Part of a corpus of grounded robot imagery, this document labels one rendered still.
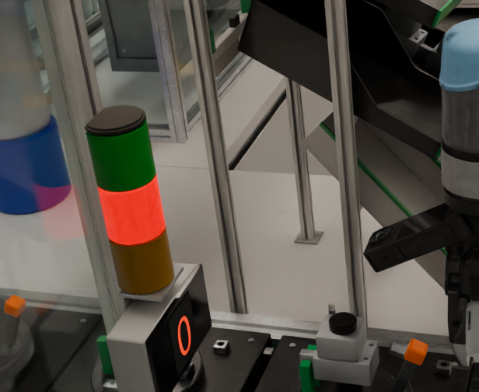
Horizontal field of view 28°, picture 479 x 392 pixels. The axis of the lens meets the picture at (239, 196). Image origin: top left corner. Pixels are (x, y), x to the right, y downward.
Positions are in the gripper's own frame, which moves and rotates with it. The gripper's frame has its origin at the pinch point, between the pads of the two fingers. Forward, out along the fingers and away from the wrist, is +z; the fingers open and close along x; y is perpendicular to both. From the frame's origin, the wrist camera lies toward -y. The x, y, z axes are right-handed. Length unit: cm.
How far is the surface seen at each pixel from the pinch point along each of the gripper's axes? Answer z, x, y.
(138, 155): -31.6, -20.0, -22.5
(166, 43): -1, 86, -69
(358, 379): 3.6, -2.0, -10.4
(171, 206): 22, 61, -61
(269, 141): 32, 109, -58
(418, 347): -0.2, -0.1, -4.2
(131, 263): -22.0, -21.1, -24.2
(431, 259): 2.3, 20.8, -6.1
